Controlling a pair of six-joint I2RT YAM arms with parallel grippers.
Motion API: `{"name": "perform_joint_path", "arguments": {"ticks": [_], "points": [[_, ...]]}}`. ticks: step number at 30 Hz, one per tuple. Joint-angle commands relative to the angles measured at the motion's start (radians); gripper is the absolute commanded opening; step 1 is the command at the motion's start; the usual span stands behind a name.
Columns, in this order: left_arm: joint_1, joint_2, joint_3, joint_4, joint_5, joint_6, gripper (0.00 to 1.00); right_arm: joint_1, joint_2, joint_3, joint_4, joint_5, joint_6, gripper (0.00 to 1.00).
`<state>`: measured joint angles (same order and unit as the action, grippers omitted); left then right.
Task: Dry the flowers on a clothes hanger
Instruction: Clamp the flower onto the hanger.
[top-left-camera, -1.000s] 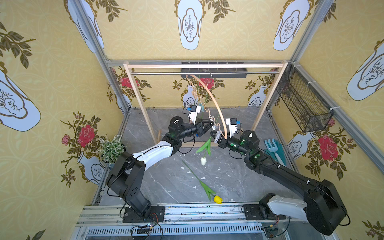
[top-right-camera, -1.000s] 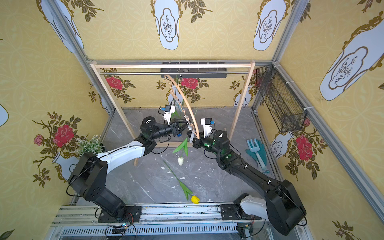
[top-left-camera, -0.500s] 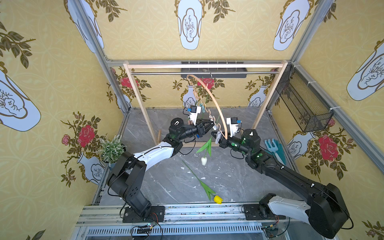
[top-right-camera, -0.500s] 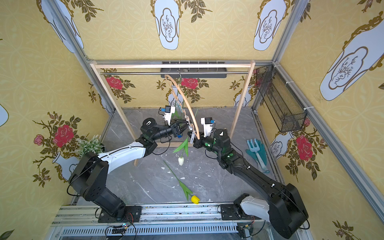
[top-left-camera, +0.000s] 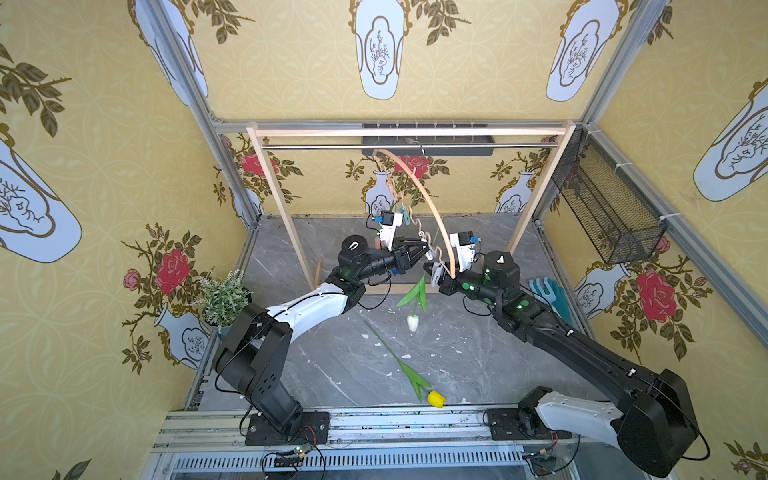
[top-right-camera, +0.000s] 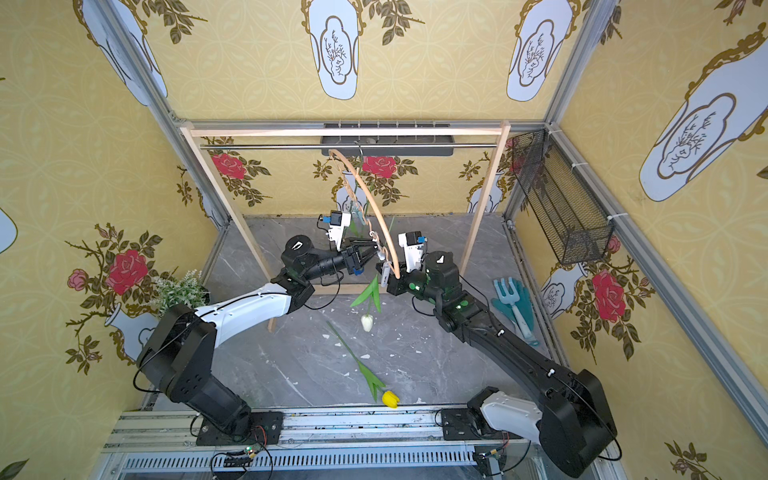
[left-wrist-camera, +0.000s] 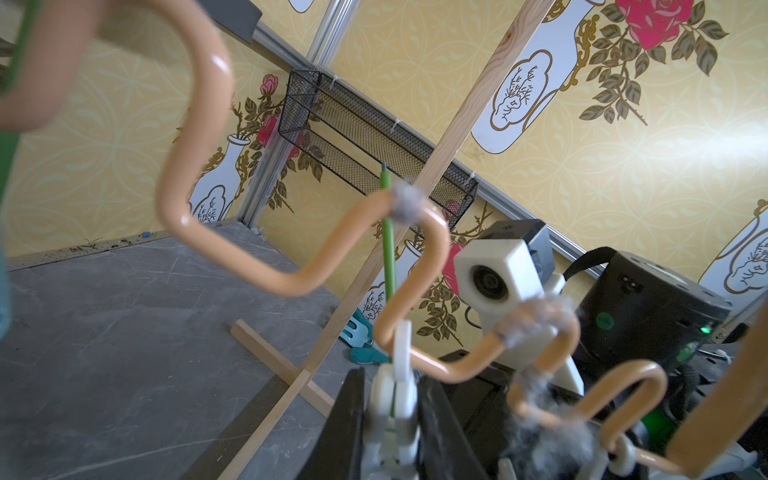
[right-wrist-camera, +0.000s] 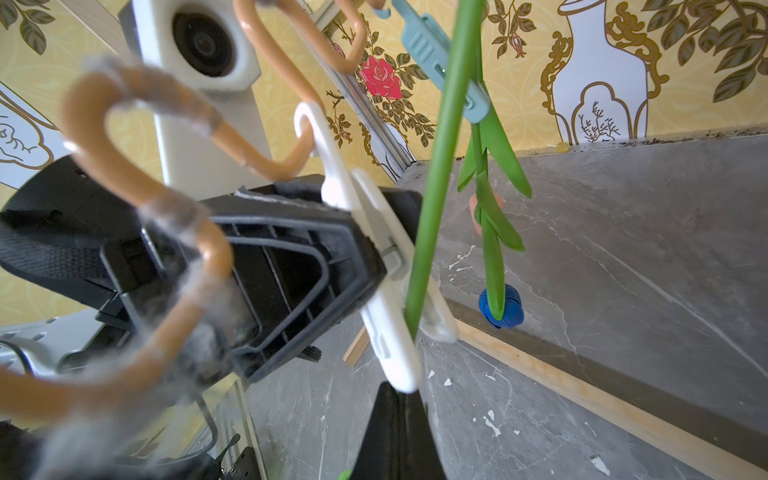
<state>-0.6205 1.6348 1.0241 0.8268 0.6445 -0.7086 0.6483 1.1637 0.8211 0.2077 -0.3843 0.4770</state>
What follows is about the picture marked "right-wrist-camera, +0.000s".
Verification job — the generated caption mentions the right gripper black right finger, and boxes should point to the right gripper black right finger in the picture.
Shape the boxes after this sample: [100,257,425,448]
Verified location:
[400,392,446,480]

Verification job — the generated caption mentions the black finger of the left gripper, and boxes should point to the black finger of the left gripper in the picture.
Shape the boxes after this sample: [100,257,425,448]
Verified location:
[233,173,424,244]
[98,191,385,384]

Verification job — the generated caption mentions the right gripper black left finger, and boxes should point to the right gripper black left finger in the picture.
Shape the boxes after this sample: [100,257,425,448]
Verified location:
[350,383,404,480]

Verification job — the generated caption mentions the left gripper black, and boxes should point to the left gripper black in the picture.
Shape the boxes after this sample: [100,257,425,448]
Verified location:
[0,155,151,373]

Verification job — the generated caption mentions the curved wooden clip hanger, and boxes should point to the curved wooden clip hanger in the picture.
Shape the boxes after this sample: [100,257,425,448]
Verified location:
[0,0,493,415]

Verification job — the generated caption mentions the blue artificial tulip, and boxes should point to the blue artificial tulip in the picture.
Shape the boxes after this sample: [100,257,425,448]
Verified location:
[457,46,532,329]

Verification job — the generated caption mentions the white artificial tulip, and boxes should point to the white artificial tulip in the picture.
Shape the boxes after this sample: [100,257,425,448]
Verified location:
[405,1,485,338]

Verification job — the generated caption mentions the pink artificial tulip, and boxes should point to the pink artificial tulip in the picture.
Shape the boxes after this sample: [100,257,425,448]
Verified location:
[469,194,483,236]

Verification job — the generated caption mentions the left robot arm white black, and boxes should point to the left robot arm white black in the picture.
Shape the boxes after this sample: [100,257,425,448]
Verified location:
[1,157,395,386]

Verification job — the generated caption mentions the metal rack rod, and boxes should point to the metal rack rod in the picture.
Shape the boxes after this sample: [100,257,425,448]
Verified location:
[325,20,431,182]

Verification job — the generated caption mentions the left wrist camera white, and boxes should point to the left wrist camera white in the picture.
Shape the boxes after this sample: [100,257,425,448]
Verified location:
[119,0,271,200]

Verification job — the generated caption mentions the wooden clothes rack frame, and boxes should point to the wooden clothes rack frame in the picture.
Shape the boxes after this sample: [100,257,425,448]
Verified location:
[59,0,768,480]

